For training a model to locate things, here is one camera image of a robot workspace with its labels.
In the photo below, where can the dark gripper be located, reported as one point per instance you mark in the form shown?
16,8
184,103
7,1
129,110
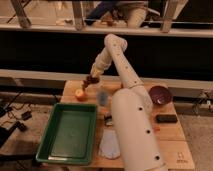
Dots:
89,80

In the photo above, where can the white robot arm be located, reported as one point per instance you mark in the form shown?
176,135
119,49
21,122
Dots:
131,107

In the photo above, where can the blue paper cup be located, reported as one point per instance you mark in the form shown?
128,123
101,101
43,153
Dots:
102,98

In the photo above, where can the orange apple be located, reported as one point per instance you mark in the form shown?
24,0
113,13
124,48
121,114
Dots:
80,95

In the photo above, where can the green plastic tray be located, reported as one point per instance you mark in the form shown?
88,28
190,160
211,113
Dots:
69,135

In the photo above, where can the light blue cloth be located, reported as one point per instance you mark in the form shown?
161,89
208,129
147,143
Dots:
109,147

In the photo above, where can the person in background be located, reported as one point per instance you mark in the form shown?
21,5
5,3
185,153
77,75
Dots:
133,13

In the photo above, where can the wooden table board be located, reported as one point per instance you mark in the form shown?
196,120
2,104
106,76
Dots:
171,138

